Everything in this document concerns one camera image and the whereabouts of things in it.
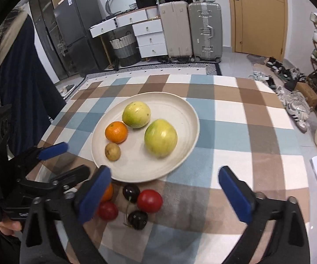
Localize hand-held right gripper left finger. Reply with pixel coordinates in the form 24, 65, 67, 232
20, 166, 112, 264

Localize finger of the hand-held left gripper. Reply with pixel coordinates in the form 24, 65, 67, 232
9, 142, 69, 177
16, 165, 91, 197

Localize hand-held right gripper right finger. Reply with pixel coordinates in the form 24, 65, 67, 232
218, 166, 311, 264

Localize orange mandarin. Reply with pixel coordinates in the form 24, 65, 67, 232
101, 183, 114, 202
105, 121, 128, 144

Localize small red cherry tomato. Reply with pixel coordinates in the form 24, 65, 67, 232
97, 201, 119, 221

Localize dark red cherry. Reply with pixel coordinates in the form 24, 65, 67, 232
128, 210, 149, 230
123, 184, 141, 202

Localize large red cherry tomato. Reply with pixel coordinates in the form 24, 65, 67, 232
137, 189, 163, 213

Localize cream round plate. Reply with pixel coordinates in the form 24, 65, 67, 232
91, 92, 201, 183

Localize person's left hand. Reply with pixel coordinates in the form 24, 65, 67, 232
0, 219, 23, 237

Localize small brown kiwi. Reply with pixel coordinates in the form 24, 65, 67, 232
105, 142, 121, 161

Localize white slippers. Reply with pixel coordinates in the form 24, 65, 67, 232
58, 84, 76, 97

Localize checked tablecloth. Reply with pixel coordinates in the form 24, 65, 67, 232
27, 74, 313, 264

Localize navy hanging garment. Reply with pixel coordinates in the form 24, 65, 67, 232
0, 15, 67, 160

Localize large yellow-green round fruit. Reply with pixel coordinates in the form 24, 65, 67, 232
144, 119, 178, 158

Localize small yellow-green round fruit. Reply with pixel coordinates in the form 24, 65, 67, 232
122, 102, 151, 129

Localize pile of shoes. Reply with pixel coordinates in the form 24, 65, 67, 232
248, 56, 313, 134

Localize grey woven basket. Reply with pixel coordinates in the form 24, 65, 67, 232
109, 31, 138, 67

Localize cardboard box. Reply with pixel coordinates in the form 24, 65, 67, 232
296, 82, 317, 105

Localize dark glass-door cabinet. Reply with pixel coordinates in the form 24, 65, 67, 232
29, 0, 74, 80

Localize dark grey refrigerator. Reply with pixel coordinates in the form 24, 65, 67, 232
53, 0, 108, 76

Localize grey door mat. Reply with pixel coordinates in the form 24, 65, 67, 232
247, 53, 270, 66

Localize white desk with drawers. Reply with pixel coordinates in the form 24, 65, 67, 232
89, 7, 168, 58

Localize silver suitcase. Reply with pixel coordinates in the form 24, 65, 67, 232
188, 2, 223, 63

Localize beige suitcase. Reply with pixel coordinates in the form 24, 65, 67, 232
158, 1, 193, 62

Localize wooden door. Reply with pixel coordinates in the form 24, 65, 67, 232
227, 0, 288, 60

